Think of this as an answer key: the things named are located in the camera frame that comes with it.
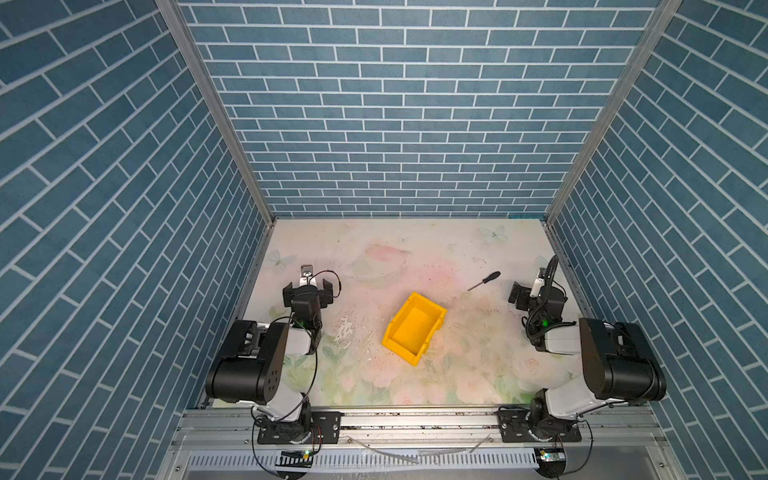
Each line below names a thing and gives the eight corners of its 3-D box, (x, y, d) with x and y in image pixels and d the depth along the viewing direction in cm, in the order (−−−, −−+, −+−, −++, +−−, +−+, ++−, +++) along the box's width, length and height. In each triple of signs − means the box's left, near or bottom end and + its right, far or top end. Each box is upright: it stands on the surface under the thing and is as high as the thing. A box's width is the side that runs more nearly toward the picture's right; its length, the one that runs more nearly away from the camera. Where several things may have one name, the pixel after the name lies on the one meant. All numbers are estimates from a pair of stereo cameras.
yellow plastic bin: (380, 345, 89) (378, 335, 84) (409, 301, 99) (410, 289, 94) (416, 368, 85) (418, 359, 80) (444, 320, 95) (447, 309, 89)
